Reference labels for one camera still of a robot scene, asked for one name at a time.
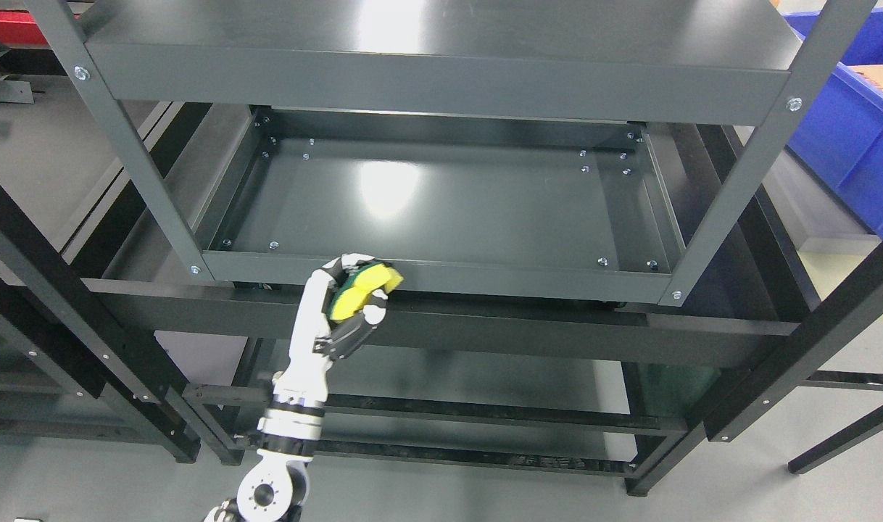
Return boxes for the black metal shelf rack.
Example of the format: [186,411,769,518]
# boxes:
[0,123,883,497]

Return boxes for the grey metal shelf unit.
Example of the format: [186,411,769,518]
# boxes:
[27,1,875,307]

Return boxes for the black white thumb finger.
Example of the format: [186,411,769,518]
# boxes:
[312,304,386,360]

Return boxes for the blue plastic bin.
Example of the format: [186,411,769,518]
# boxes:
[787,9,883,238]

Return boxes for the red object on shelf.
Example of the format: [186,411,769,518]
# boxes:
[0,11,47,46]

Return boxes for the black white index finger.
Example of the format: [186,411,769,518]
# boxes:
[338,252,376,270]

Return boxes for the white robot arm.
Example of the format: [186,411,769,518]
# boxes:
[206,252,404,521]

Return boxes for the green yellow sponge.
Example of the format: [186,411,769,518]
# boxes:
[328,260,405,323]

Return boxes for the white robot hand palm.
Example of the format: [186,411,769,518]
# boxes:
[270,270,339,414]

